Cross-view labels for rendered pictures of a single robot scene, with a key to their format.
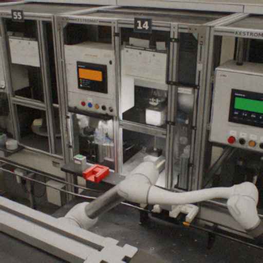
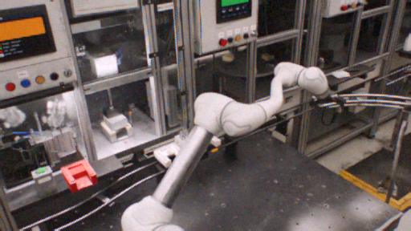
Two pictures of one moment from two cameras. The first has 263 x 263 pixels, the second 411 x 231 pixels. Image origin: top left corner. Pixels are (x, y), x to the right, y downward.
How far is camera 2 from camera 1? 1.81 m
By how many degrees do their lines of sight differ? 56
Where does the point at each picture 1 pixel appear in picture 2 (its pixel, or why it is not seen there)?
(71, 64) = not seen: outside the picture
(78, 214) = (160, 214)
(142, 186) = (254, 107)
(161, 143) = (91, 104)
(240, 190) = (293, 68)
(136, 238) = (186, 200)
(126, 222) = not seen: hidden behind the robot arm
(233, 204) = (319, 74)
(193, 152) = (184, 77)
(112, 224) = not seen: hidden behind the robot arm
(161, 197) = (273, 107)
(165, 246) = (214, 184)
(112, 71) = (57, 12)
